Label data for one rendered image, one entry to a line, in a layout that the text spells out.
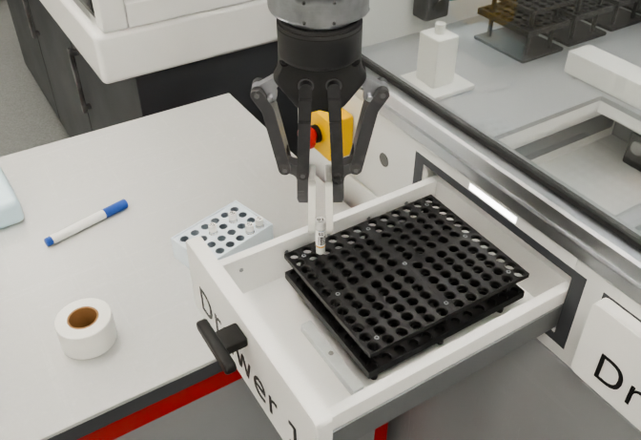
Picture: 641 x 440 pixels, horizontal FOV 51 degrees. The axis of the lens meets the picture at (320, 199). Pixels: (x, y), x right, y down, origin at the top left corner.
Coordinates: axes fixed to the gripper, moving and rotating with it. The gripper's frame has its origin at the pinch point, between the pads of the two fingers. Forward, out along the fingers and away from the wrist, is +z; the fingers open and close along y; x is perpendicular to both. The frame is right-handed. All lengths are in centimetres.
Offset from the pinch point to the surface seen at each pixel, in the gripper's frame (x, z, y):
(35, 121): 183, 100, -118
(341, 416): -18.2, 11.7, 2.0
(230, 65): 79, 24, -20
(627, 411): -13.5, 17.7, 32.1
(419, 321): -7.4, 10.5, 10.4
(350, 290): -2.9, 10.5, 3.3
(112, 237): 22.2, 24.4, -32.1
